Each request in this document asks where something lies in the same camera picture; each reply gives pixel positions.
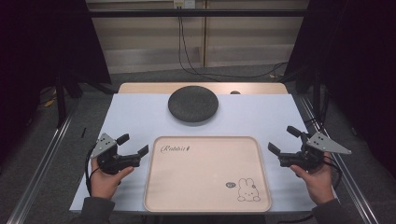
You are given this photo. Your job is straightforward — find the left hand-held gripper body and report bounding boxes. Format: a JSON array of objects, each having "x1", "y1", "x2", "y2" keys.
[{"x1": 90, "y1": 133, "x2": 142, "y2": 175}]

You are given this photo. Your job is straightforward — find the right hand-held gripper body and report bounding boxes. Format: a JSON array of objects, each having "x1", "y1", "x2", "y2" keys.
[{"x1": 277, "y1": 132, "x2": 353, "y2": 171}]

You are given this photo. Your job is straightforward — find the person's left hand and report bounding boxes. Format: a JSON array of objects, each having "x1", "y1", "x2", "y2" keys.
[{"x1": 90, "y1": 157, "x2": 135, "y2": 201}]

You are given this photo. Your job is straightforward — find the person's right hand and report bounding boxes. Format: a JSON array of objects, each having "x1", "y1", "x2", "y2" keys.
[{"x1": 290, "y1": 152, "x2": 336, "y2": 205}]

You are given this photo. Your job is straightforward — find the white table mat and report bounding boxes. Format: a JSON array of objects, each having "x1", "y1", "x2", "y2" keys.
[{"x1": 69, "y1": 92, "x2": 339, "y2": 215}]

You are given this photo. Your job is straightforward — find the beige tray with rabbit print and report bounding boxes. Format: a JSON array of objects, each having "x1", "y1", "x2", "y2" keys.
[{"x1": 143, "y1": 135, "x2": 273, "y2": 214}]

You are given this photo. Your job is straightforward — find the dark grey round plate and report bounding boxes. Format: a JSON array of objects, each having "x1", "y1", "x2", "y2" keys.
[{"x1": 167, "y1": 85, "x2": 219, "y2": 123}]

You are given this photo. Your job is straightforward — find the black metal stand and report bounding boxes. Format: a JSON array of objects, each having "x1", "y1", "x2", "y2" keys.
[{"x1": 55, "y1": 74, "x2": 68, "y2": 129}]

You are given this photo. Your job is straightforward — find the black curtain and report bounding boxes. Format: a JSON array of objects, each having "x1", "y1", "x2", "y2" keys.
[
  {"x1": 283, "y1": 0, "x2": 396, "y2": 180},
  {"x1": 0, "y1": 0, "x2": 112, "y2": 162}
]

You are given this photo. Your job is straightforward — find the black horizontal bar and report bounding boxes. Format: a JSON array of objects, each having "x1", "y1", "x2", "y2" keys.
[{"x1": 88, "y1": 8, "x2": 308, "y2": 19}]

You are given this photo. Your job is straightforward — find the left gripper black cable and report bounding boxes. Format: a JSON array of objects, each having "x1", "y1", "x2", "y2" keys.
[{"x1": 84, "y1": 145, "x2": 101, "y2": 198}]

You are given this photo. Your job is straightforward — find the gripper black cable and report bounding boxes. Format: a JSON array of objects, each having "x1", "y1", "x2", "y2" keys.
[
  {"x1": 84, "y1": 145, "x2": 101, "y2": 198},
  {"x1": 322, "y1": 154, "x2": 344, "y2": 191}
]

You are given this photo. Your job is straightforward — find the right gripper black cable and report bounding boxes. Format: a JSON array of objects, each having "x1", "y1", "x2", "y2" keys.
[{"x1": 322, "y1": 154, "x2": 344, "y2": 191}]

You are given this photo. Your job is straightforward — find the metal floor rail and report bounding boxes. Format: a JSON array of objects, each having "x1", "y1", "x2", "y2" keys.
[
  {"x1": 298, "y1": 92, "x2": 380, "y2": 224},
  {"x1": 6, "y1": 98, "x2": 82, "y2": 224}
]

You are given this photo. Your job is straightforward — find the black hanging cables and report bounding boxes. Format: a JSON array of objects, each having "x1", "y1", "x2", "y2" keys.
[{"x1": 177, "y1": 14, "x2": 290, "y2": 80}]

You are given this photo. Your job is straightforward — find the white wall socket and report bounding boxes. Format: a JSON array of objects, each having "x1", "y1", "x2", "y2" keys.
[{"x1": 173, "y1": 0, "x2": 196, "y2": 9}]

